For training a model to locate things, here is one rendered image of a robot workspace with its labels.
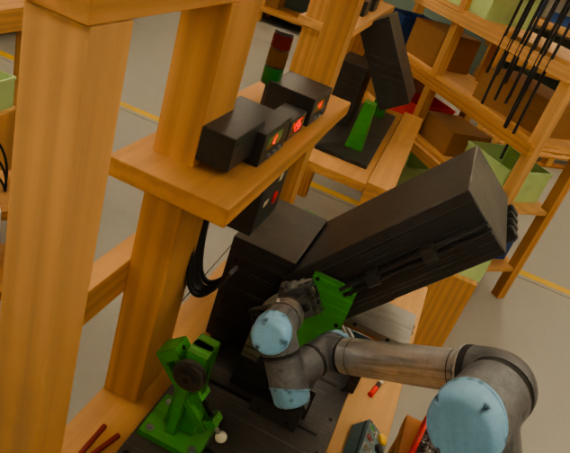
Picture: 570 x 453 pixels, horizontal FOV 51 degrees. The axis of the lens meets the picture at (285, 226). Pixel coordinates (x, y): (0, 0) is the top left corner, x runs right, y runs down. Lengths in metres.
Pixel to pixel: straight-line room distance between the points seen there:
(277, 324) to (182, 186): 0.31
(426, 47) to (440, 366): 3.87
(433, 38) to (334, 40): 2.75
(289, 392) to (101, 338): 1.91
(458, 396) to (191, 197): 0.55
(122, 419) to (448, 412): 0.84
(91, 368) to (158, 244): 1.64
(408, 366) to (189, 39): 0.70
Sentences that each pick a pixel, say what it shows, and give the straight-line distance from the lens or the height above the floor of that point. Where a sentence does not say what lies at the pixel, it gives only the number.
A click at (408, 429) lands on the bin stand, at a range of 1.91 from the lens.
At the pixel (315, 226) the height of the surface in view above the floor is 1.24.
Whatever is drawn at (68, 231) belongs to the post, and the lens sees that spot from 0.85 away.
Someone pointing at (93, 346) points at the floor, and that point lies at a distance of 2.95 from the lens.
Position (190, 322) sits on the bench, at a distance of 1.81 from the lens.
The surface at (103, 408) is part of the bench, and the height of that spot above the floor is 0.88.
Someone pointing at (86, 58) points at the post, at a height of 1.81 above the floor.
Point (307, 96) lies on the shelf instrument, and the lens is 1.52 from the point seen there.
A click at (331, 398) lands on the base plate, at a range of 1.71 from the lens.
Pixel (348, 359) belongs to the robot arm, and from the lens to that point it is 1.21.
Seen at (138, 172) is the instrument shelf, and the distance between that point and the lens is 1.11.
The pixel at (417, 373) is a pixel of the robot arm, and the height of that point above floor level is 1.38.
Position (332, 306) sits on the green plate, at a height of 1.21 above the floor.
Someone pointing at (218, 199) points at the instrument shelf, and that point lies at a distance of 1.07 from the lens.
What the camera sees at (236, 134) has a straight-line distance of 1.12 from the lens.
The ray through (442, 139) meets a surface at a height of 0.81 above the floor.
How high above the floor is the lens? 2.05
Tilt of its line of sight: 29 degrees down
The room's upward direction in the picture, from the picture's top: 19 degrees clockwise
